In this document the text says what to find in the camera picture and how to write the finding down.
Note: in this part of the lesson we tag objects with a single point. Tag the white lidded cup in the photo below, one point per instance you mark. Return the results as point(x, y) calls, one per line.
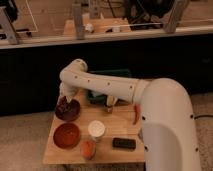
point(96, 130)

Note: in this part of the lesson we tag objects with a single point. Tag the white object on board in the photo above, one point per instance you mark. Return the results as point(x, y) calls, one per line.
point(89, 28)

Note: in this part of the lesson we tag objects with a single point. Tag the grey metal post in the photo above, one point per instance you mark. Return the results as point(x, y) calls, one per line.
point(7, 27)
point(78, 21)
point(176, 14)

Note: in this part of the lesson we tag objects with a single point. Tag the cup with yellow utensils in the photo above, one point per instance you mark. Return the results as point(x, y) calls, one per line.
point(110, 102)

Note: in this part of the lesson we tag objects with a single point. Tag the black machine in background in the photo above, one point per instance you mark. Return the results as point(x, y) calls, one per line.
point(146, 14)

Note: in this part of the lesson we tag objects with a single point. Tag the right grey metal post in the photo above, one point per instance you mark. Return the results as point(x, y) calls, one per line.
point(176, 14)

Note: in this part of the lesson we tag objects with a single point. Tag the purple bowl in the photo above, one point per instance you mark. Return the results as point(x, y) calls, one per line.
point(71, 115)

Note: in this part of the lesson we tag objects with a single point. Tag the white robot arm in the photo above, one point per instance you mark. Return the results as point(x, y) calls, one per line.
point(168, 125)

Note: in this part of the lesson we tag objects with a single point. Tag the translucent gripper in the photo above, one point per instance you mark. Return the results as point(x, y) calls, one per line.
point(67, 93)

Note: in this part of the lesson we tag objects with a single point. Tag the red chili pepper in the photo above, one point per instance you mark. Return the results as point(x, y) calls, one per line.
point(137, 111)

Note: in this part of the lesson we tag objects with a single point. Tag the wooden folding table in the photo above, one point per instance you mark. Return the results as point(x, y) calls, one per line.
point(118, 124)

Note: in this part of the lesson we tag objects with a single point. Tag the middle grey metal post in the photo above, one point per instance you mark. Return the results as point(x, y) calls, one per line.
point(78, 21)

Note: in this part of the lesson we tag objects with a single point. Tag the dark red grape bunch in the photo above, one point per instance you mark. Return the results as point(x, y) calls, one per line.
point(64, 106)

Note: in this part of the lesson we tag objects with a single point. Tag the green plastic bin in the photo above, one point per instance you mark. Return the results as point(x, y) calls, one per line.
point(98, 98)

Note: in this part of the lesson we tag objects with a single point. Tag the red-orange bowl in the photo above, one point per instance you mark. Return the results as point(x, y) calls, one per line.
point(66, 135)

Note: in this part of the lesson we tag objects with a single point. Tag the left grey metal post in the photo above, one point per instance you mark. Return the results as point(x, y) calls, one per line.
point(7, 27)

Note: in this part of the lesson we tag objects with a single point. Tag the black rectangular block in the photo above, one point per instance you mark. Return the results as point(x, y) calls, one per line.
point(124, 143)

